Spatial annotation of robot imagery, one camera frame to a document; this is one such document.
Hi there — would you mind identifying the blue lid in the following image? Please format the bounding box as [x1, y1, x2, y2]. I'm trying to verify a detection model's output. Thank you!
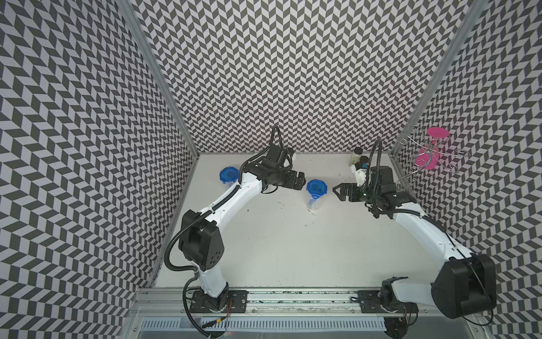
[306, 179, 327, 199]
[219, 167, 239, 184]

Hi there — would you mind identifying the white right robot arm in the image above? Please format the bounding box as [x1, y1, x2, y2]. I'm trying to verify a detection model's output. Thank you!
[333, 138, 497, 319]

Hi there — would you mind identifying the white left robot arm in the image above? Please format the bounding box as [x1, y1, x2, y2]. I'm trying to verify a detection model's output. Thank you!
[164, 124, 306, 312]

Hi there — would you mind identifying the pink plastic glass upper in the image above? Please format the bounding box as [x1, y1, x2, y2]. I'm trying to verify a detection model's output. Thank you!
[426, 127, 450, 139]

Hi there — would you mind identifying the aluminium front rail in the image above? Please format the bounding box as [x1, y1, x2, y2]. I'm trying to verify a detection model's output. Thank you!
[126, 287, 479, 339]

